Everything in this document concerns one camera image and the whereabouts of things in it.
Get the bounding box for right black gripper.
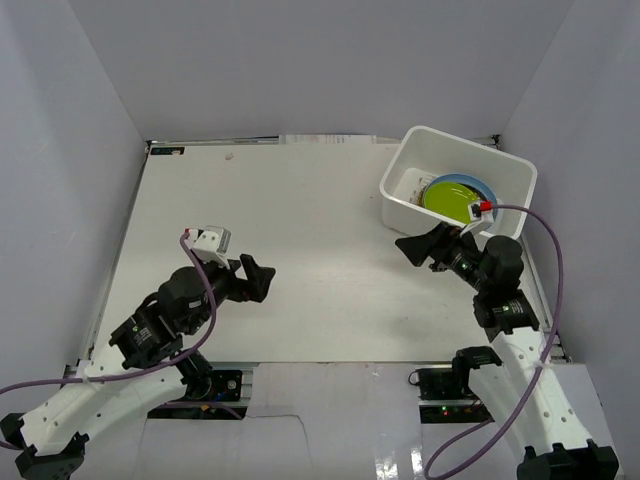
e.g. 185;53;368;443
396;221;492;294

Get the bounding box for green plastic plate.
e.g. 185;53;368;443
419;181;488;224

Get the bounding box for blue plastic plate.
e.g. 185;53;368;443
425;173;497;227

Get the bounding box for yellow patterned plate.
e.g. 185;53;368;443
411;187;426;208

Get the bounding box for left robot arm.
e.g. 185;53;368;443
1;254;276;479

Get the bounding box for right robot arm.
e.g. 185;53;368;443
395;223;619;479

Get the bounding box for white plastic bin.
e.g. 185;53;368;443
379;126;537;236

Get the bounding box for papers at table back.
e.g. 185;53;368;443
278;134;377;145

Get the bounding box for black label sticker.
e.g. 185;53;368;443
149;146;185;156

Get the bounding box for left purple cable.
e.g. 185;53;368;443
0;230;246;449

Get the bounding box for purple cable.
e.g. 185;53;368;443
423;203;566;480
0;230;246;449

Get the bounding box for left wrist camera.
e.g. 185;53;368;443
185;226;231;268

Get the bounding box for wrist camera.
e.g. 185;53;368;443
460;200;496;235
185;226;231;268

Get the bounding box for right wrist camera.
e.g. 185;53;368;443
460;200;496;235

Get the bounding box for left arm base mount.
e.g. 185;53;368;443
147;369;249;421

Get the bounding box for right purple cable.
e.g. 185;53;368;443
423;203;566;480

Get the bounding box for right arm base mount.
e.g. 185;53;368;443
407;366;493;425

